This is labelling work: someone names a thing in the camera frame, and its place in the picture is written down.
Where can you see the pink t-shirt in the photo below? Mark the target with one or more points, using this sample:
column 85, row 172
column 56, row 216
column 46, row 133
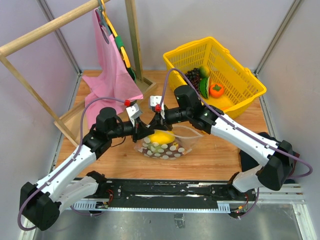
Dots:
column 102, row 85

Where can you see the green t-shirt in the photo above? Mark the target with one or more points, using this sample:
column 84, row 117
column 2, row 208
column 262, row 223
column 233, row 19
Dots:
column 124, row 86

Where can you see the green toy cabbage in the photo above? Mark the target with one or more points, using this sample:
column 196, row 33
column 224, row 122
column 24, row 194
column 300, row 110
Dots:
column 153, row 147

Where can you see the grey clothes hanger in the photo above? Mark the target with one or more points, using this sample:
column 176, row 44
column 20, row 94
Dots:
column 105, row 29

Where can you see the yellow clothes hanger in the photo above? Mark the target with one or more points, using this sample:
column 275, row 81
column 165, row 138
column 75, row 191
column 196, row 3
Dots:
column 118, row 41

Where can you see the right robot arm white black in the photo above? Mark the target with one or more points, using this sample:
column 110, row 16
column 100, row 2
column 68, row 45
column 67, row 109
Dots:
column 274, row 158

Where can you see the toy watermelon slice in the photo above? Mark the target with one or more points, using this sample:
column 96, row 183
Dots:
column 204, row 87

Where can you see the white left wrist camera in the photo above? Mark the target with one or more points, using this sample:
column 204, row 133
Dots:
column 133, row 112

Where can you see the yellow green toy mango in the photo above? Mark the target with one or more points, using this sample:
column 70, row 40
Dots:
column 204, row 71

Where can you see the black toy grapes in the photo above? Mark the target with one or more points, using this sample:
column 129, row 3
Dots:
column 194, row 77

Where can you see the dark brown toy chestnut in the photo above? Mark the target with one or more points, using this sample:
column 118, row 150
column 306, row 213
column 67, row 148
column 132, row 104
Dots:
column 175, row 146

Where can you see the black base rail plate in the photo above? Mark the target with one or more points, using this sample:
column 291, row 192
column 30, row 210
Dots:
column 166, row 195

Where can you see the clear polka dot zip bag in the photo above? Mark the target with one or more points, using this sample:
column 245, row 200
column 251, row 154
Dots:
column 168, row 145

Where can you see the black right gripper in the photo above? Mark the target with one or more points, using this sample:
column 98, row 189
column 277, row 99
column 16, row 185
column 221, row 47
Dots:
column 156, row 121

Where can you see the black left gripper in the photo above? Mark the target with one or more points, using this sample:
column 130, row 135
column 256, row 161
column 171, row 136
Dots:
column 140, row 130

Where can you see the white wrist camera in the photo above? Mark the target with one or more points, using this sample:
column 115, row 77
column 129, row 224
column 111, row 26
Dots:
column 133, row 112
column 156, row 105

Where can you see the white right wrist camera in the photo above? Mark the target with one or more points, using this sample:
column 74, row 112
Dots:
column 156, row 105

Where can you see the orange toy persimmon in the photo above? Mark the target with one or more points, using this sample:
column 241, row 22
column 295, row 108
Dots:
column 216, row 90

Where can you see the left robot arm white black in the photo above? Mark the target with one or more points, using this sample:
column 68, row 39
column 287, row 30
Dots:
column 43, row 202

